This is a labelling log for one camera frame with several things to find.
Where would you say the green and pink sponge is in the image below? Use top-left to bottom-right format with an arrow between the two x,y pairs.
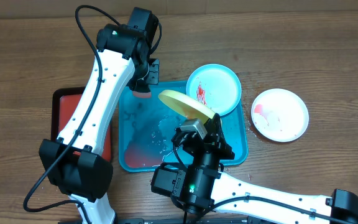
132,91 -> 152,98

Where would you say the yellow-green plate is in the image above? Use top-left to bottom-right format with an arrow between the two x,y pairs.
158,90 -> 216,125

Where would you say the light blue plate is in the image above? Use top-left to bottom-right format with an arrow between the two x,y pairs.
186,63 -> 242,116

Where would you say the white plate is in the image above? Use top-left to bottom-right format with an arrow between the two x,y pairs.
250,88 -> 310,142

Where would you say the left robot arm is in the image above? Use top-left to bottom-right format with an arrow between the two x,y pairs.
39,23 -> 162,223

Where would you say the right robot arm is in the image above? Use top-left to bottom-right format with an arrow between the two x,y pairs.
151,114 -> 358,224

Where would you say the teal plastic tray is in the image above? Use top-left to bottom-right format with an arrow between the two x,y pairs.
118,81 -> 249,172

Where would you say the dark red water tray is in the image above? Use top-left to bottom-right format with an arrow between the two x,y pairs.
50,86 -> 112,163

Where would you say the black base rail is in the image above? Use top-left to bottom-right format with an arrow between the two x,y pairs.
57,217 -> 279,224

